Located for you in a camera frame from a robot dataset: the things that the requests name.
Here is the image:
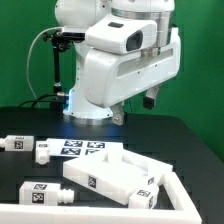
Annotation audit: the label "white sheet with tags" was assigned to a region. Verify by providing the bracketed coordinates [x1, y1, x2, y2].
[47, 138, 123, 158]

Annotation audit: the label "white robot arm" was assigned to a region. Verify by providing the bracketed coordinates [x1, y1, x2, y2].
[55, 0, 181, 125]

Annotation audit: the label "black cables on table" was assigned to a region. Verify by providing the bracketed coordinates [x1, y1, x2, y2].
[17, 93, 64, 110]

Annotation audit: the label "silver background camera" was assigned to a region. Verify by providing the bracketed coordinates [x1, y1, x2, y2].
[61, 26, 87, 42]

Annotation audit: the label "black camera stand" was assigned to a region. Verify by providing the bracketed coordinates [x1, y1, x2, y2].
[43, 30, 71, 112]

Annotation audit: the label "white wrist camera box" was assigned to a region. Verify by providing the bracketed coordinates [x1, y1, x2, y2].
[85, 14, 157, 55]

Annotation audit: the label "grey camera cable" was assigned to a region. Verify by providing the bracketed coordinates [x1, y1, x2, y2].
[25, 26, 63, 108]

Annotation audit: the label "white square table top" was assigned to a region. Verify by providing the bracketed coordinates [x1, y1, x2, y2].
[63, 149, 173, 205]

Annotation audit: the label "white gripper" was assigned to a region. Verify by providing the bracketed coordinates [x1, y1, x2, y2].
[84, 28, 181, 125]

